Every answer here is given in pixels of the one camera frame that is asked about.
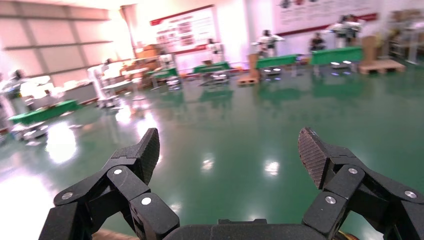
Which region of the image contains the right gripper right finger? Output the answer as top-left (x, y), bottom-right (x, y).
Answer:
top-left (297, 127), bottom-right (424, 240)

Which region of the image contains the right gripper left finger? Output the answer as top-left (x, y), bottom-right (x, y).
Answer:
top-left (39, 127), bottom-right (180, 240)

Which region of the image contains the white humanoid robot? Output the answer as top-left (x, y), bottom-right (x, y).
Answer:
top-left (87, 59), bottom-right (123, 109)
top-left (205, 38), bottom-right (227, 64)
top-left (251, 29), bottom-right (286, 58)
top-left (326, 14), bottom-right (366, 50)
top-left (0, 68), bottom-right (27, 100)

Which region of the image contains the green covered table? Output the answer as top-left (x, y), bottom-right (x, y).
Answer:
top-left (193, 61), bottom-right (232, 74)
top-left (256, 54), bottom-right (297, 69)
top-left (310, 46), bottom-right (364, 66)
top-left (8, 99), bottom-right (81, 126)
top-left (146, 67), bottom-right (179, 80)

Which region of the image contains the wooden pallet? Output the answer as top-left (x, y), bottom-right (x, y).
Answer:
top-left (237, 76), bottom-right (260, 86)
top-left (358, 58), bottom-right (407, 76)

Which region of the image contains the brown cardboard stack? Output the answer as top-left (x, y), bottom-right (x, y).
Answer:
top-left (361, 35), bottom-right (382, 64)

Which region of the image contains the person in black clothes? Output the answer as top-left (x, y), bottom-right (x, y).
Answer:
top-left (309, 32), bottom-right (327, 53)

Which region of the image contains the tall cardboard column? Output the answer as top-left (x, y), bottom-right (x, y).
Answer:
top-left (248, 53), bottom-right (260, 80)

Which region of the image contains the metal shelf rack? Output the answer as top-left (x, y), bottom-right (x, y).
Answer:
top-left (387, 9), bottom-right (424, 65)

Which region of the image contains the red framed notice board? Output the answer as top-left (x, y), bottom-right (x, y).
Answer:
top-left (149, 4), bottom-right (219, 56)

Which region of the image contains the white wall banner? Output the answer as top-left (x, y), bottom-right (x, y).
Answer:
top-left (273, 0), bottom-right (379, 37)

